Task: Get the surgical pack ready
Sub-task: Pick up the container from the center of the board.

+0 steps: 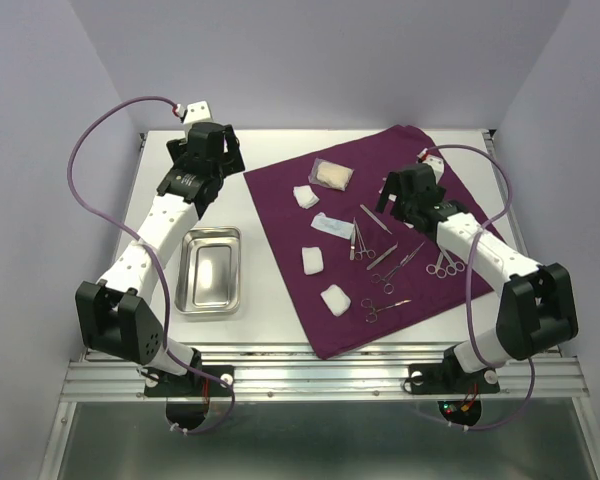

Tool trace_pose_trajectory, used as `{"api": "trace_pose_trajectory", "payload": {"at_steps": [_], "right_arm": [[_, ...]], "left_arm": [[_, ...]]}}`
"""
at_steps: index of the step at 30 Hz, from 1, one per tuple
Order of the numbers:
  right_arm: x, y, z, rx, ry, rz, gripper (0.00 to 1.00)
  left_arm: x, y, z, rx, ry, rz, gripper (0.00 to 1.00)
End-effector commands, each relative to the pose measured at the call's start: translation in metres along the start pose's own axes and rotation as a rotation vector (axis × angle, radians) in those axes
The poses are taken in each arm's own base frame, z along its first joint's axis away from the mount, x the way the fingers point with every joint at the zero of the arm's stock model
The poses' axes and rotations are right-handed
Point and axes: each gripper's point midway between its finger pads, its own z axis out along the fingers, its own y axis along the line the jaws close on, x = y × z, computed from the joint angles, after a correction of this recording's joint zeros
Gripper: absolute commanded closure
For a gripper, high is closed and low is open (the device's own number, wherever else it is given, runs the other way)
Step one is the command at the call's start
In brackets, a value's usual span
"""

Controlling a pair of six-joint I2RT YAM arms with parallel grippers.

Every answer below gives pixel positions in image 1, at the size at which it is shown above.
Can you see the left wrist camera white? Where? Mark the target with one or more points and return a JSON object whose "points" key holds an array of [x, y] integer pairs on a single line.
{"points": [[197, 112]]}

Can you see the white gauze pad middle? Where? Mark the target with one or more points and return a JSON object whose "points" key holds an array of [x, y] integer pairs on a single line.
{"points": [[312, 260]]}

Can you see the steel plain tweezers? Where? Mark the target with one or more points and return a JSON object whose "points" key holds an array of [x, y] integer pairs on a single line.
{"points": [[380, 258]]}

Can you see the steel hemostat long centre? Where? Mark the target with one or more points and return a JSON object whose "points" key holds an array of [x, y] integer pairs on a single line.
{"points": [[385, 280]]}

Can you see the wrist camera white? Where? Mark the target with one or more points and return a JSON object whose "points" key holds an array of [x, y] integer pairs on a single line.
{"points": [[436, 163], [197, 112]]}

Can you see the bagged beige bandage roll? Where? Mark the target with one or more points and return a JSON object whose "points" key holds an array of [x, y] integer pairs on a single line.
{"points": [[330, 175]]}

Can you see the steel scissors left pair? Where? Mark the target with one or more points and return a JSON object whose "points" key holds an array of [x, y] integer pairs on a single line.
{"points": [[437, 268]]}

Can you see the steel scissors pair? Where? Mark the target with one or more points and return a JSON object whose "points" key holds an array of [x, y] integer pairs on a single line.
{"points": [[454, 267], [437, 268]]}

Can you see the aluminium front rail frame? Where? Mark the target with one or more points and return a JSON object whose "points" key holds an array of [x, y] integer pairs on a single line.
{"points": [[278, 372]]}

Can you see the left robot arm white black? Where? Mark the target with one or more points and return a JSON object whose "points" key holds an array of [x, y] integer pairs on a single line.
{"points": [[114, 313]]}

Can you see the white blue suture packet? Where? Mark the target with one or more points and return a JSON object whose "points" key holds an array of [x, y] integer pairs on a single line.
{"points": [[335, 227]]}

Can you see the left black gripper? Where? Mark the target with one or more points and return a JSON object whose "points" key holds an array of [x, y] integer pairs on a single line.
{"points": [[232, 163]]}

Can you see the stainless steel tray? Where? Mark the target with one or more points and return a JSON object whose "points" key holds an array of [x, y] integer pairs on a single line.
{"points": [[208, 281]]}

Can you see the steel hemostat bottom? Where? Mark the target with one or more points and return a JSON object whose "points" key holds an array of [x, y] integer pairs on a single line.
{"points": [[373, 310]]}

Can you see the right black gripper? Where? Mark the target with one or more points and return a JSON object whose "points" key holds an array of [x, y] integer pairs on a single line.
{"points": [[392, 185]]}

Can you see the white gauze pad top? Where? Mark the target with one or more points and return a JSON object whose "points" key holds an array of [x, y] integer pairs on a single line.
{"points": [[305, 196]]}

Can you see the purple surgical cloth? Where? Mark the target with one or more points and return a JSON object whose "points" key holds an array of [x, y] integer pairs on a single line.
{"points": [[283, 305]]}

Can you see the steel scissors right pair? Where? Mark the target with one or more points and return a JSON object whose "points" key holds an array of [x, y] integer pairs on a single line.
{"points": [[454, 267]]}

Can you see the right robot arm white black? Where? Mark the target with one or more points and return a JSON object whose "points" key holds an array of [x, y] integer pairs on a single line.
{"points": [[537, 309]]}

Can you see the steel scalpel handle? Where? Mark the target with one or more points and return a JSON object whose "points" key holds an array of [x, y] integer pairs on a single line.
{"points": [[373, 217]]}

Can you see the steel forceps tweezers ridged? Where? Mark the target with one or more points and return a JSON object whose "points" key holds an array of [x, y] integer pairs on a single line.
{"points": [[353, 241]]}

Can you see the white gauze pad bottom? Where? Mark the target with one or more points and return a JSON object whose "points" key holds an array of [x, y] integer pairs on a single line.
{"points": [[336, 300]]}

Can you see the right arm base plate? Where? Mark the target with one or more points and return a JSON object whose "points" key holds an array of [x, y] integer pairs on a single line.
{"points": [[438, 379]]}

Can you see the white gauze pad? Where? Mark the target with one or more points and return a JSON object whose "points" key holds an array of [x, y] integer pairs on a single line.
{"points": [[336, 300], [305, 196], [312, 260]]}

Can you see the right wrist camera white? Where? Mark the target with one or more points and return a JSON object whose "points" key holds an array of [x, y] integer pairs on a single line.
{"points": [[436, 163]]}

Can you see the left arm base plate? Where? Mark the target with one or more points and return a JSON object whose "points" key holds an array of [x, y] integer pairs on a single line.
{"points": [[165, 385]]}

